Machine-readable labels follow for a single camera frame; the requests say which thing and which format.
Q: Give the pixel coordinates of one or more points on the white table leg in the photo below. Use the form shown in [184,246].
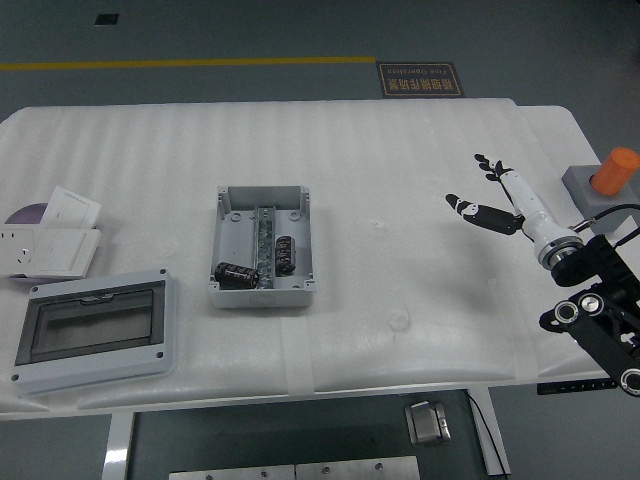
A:
[119,445]
[495,430]

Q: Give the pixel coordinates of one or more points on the grey enclosure lid dark window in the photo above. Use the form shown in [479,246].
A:
[95,325]

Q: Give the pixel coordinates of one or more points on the grey block base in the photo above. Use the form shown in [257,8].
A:
[580,187]

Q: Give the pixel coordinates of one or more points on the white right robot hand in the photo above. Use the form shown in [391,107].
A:
[530,205]

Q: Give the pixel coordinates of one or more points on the metal mounting rail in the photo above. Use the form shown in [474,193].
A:
[264,235]

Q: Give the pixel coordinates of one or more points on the white foam mat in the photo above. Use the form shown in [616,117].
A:
[360,175]

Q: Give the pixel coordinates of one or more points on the grey metal plate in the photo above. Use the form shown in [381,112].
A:
[357,470]
[232,473]

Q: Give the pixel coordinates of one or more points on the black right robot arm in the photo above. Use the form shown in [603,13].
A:
[595,300]

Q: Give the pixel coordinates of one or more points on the grey open junction box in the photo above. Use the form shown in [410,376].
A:
[235,240]

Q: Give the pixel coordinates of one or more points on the white wall socket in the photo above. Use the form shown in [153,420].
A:
[17,250]

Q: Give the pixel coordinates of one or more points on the white switch plate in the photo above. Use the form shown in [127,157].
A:
[67,252]
[72,207]

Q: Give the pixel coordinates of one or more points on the black floor sign orange text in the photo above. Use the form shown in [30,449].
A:
[421,80]

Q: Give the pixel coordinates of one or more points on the silver metal bracket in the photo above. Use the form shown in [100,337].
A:
[427,424]

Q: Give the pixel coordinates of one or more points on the orange cylinder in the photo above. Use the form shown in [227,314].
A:
[614,172]

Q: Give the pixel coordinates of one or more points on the black table control panel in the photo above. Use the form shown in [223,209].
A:
[575,387]

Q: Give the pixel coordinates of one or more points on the purple disc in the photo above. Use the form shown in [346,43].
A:
[27,214]

